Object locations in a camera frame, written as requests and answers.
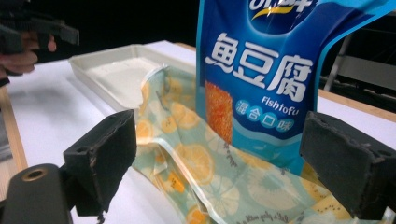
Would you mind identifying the lemon print zip bag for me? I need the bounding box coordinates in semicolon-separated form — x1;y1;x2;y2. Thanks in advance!
132;64;396;224

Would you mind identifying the metal stand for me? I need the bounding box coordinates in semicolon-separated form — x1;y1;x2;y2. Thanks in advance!
320;15;396;94

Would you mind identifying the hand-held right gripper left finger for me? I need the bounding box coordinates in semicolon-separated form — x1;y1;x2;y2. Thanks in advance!
63;108;138;217

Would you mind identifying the white plastic tray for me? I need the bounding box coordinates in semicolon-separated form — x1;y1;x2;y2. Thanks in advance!
68;43;197;113

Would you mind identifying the blue snack bag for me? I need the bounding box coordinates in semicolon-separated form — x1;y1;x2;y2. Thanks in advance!
195;0;396;176

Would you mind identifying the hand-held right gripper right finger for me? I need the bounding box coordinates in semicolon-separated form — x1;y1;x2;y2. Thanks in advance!
299;110;396;221

